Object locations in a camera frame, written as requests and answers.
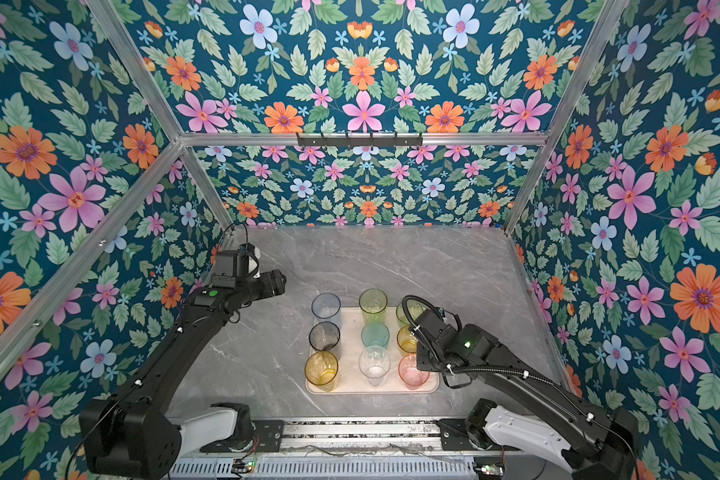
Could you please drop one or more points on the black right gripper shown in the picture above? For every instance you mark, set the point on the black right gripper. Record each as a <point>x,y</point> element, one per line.
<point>421,361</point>

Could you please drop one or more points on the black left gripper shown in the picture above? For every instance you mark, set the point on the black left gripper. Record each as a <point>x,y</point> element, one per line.
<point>268,287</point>

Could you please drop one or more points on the pink short glass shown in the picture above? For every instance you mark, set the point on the pink short glass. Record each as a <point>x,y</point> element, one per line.
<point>411,376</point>

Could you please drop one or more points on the yellow short glass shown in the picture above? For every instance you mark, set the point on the yellow short glass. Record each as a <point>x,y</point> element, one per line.
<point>406,340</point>

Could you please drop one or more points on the blue tall glass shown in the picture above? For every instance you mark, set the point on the blue tall glass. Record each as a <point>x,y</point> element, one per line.
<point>326,307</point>

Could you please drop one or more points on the clear short glass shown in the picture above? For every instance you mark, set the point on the clear short glass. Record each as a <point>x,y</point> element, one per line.
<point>374,364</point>

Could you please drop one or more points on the teal short glass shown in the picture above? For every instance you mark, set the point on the teal short glass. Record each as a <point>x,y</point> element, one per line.
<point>375,334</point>

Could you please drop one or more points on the grey tall glass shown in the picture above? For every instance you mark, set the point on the grey tall glass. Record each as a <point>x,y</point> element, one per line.
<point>325,337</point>

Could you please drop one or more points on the light green tall glass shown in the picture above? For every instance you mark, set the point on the light green tall glass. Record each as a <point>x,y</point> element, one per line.
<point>373,303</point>

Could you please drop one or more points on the beige plastic tray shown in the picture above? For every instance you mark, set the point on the beige plastic tray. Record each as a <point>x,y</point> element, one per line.
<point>350,381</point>

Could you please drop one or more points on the yellow tall glass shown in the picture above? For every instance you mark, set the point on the yellow tall glass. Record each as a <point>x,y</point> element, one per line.
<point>321,370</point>

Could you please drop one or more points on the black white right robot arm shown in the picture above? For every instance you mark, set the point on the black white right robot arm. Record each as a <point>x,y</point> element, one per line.
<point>557,426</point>

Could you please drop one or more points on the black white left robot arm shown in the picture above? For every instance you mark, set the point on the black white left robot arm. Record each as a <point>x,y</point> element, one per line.
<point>130,435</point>

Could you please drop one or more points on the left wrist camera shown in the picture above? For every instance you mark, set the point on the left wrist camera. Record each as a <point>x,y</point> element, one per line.
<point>234,267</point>

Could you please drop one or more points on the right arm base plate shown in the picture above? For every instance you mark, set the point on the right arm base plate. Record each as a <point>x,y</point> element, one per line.
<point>454,437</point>

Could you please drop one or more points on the white vented cable duct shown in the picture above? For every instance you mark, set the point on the white vented cable duct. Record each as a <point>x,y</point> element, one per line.
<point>326,468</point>

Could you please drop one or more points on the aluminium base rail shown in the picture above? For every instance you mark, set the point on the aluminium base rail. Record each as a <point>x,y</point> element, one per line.
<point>360,435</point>

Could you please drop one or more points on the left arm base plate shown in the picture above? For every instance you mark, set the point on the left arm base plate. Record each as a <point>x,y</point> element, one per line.
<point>267,437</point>

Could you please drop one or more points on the metal hook rail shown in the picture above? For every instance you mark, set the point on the metal hook rail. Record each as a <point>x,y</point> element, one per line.
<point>347,140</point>

